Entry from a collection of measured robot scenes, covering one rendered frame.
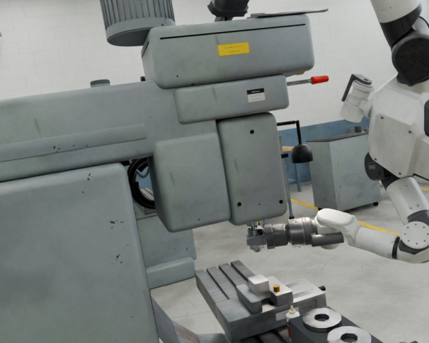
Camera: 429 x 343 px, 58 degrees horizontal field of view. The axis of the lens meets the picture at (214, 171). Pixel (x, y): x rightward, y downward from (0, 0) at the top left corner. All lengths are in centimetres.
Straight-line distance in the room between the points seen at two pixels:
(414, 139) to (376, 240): 33
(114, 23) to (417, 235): 98
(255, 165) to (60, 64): 685
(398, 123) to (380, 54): 890
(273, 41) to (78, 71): 676
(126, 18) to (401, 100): 72
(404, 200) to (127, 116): 82
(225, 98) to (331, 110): 803
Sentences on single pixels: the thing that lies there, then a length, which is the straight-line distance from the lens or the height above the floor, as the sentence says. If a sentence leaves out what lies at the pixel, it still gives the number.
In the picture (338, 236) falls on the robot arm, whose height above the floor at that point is 123.
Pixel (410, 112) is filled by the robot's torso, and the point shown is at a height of 158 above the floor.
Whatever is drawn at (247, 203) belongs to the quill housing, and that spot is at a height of 138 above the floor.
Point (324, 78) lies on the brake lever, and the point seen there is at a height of 170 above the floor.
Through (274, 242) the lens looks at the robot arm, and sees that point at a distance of 124.
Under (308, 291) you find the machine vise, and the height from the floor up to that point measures 100.
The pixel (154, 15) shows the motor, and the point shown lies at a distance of 112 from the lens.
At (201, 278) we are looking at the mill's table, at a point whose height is 93.
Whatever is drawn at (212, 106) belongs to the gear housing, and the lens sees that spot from 107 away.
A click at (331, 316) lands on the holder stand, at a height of 113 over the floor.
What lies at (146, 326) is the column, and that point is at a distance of 103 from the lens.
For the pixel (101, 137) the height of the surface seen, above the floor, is 163.
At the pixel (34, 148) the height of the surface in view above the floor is 163.
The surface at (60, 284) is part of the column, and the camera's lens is 99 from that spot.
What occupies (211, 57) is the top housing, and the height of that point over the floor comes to 179.
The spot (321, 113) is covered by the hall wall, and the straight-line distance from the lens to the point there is 893.
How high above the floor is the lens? 163
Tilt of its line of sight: 7 degrees down
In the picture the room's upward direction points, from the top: 9 degrees counter-clockwise
